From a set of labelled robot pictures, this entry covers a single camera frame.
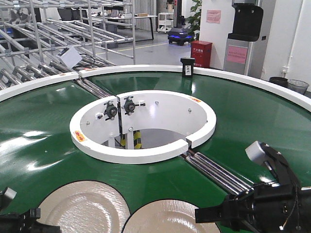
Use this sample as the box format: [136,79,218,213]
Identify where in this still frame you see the dark round waste bin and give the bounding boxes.
[269,76,288,88]

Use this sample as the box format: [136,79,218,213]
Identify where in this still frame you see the metal roller rack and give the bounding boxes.
[0,0,136,89]

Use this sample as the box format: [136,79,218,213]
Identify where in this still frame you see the black bearing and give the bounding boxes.
[123,96,146,115]
[104,101,118,120]

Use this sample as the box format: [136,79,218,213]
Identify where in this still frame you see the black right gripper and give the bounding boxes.
[195,141,311,233]

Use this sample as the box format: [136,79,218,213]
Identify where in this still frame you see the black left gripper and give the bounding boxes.
[0,187,61,233]

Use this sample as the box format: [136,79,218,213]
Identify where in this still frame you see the grey water dispenser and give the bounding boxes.
[224,0,263,75]

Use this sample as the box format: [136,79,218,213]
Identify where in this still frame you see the cream plate black rim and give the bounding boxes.
[38,181,130,233]
[122,200,220,233]

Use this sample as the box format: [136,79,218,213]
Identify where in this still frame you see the black mobile robot blue lights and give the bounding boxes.
[168,0,193,46]

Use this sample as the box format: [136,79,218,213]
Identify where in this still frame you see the white cart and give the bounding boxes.
[157,12,173,33]

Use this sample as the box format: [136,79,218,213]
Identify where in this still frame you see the red fire extinguisher cabinet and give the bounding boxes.
[191,40,212,68]

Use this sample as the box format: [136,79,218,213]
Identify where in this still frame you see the white inner conveyor ring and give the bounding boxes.
[69,90,217,165]

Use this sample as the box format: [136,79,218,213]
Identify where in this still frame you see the green potted plant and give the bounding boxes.
[187,0,202,40]

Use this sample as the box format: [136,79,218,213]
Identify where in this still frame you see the steel conveyor rollers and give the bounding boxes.
[181,150,252,195]

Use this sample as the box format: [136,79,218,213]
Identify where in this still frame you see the wire mesh waste bin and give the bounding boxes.
[288,79,309,95]

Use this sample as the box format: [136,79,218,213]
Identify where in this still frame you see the black sensor box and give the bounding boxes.
[180,57,195,78]

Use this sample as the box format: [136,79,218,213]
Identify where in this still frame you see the white control box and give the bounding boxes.
[56,46,82,68]

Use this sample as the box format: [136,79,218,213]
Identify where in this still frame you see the black bearing right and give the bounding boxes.
[123,96,146,115]

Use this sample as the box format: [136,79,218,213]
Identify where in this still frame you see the black bearing left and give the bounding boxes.
[104,101,118,120]

